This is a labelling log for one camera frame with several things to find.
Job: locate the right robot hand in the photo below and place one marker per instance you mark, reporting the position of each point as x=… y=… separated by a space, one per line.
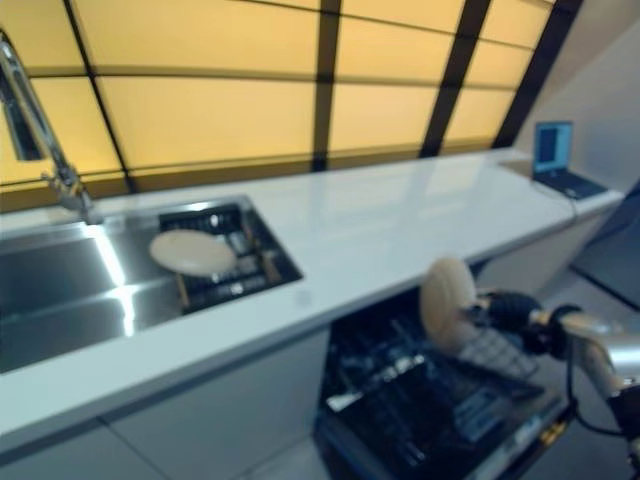
x=510 y=310

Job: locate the white ceramic plate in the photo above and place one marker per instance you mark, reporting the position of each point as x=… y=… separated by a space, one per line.
x=192 y=252
x=445 y=305

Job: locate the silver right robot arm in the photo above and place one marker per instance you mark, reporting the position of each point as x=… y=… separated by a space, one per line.
x=600 y=345

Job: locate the open dishwasher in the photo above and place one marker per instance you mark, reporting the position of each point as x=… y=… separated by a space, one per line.
x=400 y=415

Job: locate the white cabinet door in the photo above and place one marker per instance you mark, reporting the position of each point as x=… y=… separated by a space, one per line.
x=540 y=250
x=215 y=420

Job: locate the open laptop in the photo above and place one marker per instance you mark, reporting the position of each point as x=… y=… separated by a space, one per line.
x=555 y=150

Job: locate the black dish drying rack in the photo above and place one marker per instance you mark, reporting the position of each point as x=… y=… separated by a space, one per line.
x=250 y=285

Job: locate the stainless steel sink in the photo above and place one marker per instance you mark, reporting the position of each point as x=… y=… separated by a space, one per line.
x=75 y=280

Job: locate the chrome kitchen faucet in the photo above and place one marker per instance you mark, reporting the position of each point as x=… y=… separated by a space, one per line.
x=35 y=125

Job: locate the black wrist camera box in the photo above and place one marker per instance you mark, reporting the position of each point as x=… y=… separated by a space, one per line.
x=539 y=340

